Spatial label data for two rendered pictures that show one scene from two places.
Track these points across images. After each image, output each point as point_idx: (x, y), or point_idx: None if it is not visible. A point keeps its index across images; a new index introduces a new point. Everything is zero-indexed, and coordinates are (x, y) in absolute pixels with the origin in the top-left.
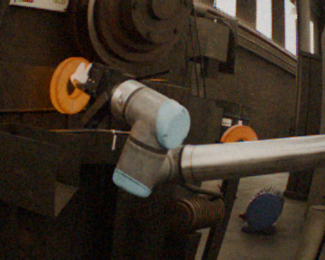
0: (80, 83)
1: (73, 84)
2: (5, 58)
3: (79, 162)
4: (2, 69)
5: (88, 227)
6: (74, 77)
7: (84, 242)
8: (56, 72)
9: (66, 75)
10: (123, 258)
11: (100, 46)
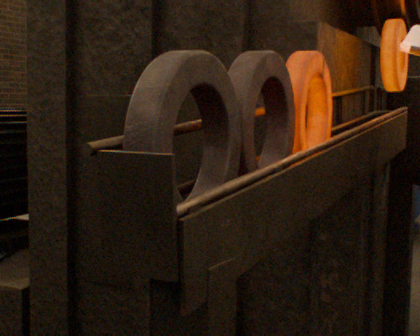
0: None
1: (415, 53)
2: (301, 17)
3: None
4: (322, 32)
5: (368, 237)
6: (409, 44)
7: (365, 261)
8: (387, 38)
9: (398, 42)
10: (381, 275)
11: (406, 5)
